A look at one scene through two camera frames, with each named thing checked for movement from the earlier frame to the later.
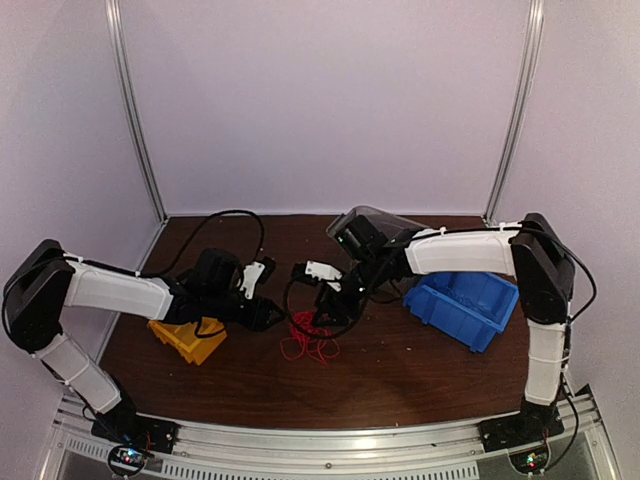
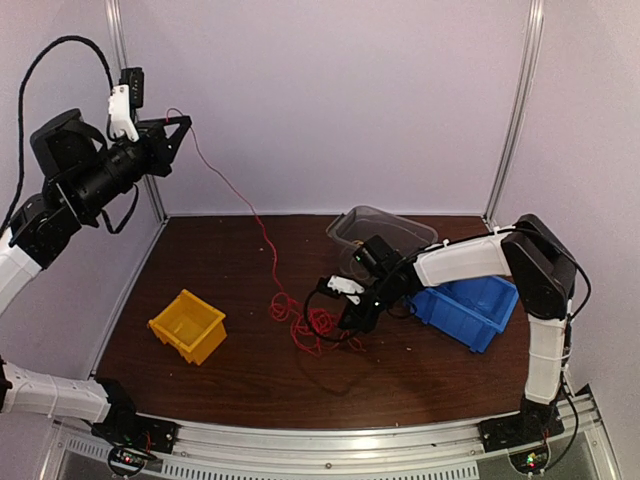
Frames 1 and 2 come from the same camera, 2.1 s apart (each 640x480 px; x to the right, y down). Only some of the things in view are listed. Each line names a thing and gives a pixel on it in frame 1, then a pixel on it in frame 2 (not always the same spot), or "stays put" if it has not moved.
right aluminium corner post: [525, 79] stays put
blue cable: [461, 306] -> [487, 308]
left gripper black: [256, 319] -> [161, 151]
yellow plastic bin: [190, 339] stays put
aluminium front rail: [387, 450] stays put
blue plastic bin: [472, 308] stays put
